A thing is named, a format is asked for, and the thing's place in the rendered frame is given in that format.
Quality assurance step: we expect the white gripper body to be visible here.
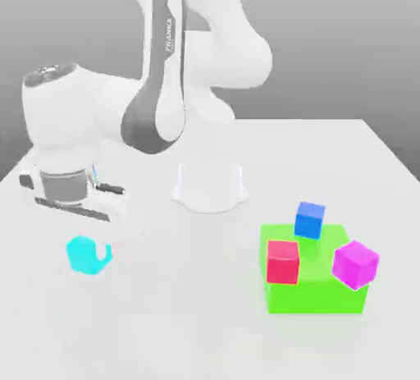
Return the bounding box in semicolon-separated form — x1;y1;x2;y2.
32;195;132;244

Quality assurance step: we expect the small red cube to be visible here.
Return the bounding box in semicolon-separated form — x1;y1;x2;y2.
266;239;301;286

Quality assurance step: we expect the small blue cube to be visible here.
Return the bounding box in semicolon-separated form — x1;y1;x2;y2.
294;201;326;240

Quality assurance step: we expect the small magenta cube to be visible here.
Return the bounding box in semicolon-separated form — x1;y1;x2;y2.
331;239;381;291

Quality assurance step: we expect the large green box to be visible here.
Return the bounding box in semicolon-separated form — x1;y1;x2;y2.
259;223;368;315

